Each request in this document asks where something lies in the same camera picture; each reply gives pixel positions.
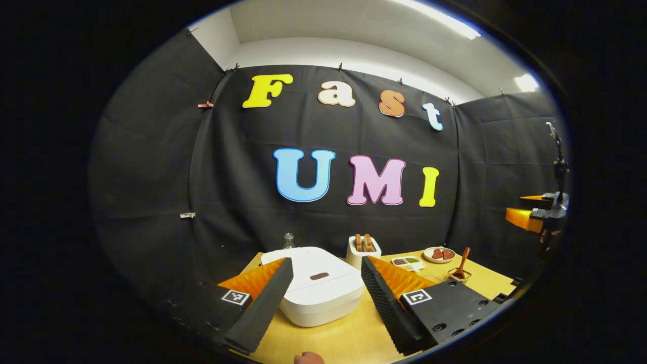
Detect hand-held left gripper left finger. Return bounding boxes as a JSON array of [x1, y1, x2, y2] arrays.
[[167, 257, 295, 355]]

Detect row of black cloth clips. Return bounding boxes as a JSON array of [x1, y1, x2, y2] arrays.
[[186, 28, 506, 108]]

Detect brown wooden spoon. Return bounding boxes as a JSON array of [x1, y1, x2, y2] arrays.
[[451, 247, 472, 280]]

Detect white toaster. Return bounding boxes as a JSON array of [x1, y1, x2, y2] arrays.
[[347, 235, 382, 271]]

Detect white divided grain dish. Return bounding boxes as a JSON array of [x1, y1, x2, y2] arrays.
[[392, 256, 427, 271]]

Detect white rice cooker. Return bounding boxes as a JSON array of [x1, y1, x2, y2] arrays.
[[260, 246, 365, 328]]

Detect black backdrop cloth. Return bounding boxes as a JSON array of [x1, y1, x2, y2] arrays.
[[88, 28, 569, 324]]

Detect white round plate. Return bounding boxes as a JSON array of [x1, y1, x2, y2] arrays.
[[423, 247, 456, 264]]

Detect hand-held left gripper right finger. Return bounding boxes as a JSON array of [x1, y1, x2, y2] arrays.
[[360, 255, 511, 356]]

